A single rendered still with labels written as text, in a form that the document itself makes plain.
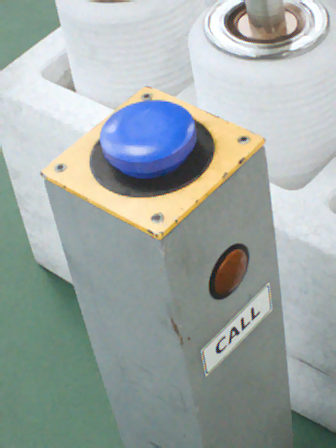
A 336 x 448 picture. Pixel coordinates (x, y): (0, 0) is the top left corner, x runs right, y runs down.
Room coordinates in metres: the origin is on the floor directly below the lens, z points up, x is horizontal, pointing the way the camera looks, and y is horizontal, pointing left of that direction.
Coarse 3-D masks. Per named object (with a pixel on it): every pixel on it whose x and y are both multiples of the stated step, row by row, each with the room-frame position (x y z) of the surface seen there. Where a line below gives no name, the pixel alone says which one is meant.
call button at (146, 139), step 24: (120, 120) 0.40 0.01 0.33; (144, 120) 0.39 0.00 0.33; (168, 120) 0.39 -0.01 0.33; (192, 120) 0.39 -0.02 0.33; (120, 144) 0.38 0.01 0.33; (144, 144) 0.38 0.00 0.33; (168, 144) 0.38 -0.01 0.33; (192, 144) 0.38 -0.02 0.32; (120, 168) 0.38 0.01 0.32; (144, 168) 0.37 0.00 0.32; (168, 168) 0.37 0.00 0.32
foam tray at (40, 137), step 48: (48, 48) 0.68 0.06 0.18; (0, 96) 0.64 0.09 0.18; (48, 96) 0.62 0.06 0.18; (192, 96) 0.59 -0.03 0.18; (48, 144) 0.61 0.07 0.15; (288, 192) 0.49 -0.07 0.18; (48, 240) 0.63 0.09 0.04; (288, 240) 0.46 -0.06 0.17; (288, 288) 0.46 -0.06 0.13; (288, 336) 0.47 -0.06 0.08
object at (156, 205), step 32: (160, 96) 0.43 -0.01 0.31; (96, 128) 0.41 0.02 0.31; (224, 128) 0.40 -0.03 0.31; (64, 160) 0.40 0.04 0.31; (96, 160) 0.39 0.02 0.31; (192, 160) 0.38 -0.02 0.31; (224, 160) 0.38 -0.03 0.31; (96, 192) 0.37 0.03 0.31; (128, 192) 0.37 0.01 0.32; (160, 192) 0.36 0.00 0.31; (192, 192) 0.36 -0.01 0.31; (160, 224) 0.35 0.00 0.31
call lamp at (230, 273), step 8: (232, 256) 0.36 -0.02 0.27; (240, 256) 0.37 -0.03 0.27; (224, 264) 0.36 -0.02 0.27; (232, 264) 0.36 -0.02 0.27; (240, 264) 0.36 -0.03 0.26; (224, 272) 0.36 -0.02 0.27; (232, 272) 0.36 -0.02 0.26; (240, 272) 0.36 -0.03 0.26; (216, 280) 0.36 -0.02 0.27; (224, 280) 0.36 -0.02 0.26; (232, 280) 0.36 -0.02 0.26; (240, 280) 0.36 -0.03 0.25; (216, 288) 0.36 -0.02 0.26; (224, 288) 0.36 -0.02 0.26; (232, 288) 0.36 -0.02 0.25
